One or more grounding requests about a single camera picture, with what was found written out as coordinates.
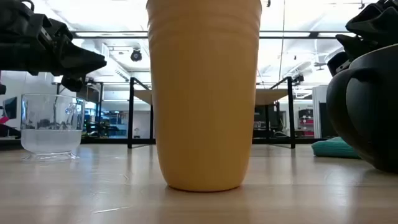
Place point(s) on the white cabinet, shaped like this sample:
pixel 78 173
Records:
pixel 317 109

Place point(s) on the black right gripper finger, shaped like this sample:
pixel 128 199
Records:
pixel 379 25
pixel 357 45

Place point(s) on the black aluminium table frame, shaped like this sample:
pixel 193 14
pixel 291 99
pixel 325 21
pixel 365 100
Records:
pixel 105 140

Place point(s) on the folded teal cloth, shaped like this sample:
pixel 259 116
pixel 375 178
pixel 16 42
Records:
pixel 334 148

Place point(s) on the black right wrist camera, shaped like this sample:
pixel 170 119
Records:
pixel 337 63

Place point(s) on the dark computer monitor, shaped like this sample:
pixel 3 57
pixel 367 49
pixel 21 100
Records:
pixel 10 108

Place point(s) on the small clear plastic cup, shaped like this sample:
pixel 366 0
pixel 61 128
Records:
pixel 51 137

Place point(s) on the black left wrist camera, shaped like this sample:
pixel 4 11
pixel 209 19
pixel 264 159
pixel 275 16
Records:
pixel 73 83

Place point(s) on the black overhead frame bar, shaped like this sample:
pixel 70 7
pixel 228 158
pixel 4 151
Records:
pixel 109 34

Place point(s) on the black clamp-mounted camera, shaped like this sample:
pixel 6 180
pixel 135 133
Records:
pixel 298 78

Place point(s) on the wooden shelf with black frame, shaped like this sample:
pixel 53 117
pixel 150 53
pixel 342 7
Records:
pixel 130 112

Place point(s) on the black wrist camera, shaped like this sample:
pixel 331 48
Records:
pixel 73 83
pixel 337 63

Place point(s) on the tall orange plastic cup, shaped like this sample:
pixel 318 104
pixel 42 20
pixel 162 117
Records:
pixel 203 99

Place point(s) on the black ceiling camera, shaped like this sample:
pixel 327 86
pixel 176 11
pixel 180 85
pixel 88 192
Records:
pixel 136 55

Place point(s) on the round black mug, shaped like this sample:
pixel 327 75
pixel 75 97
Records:
pixel 373 112

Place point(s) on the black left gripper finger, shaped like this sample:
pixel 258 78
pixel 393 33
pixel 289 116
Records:
pixel 77 67
pixel 79 53

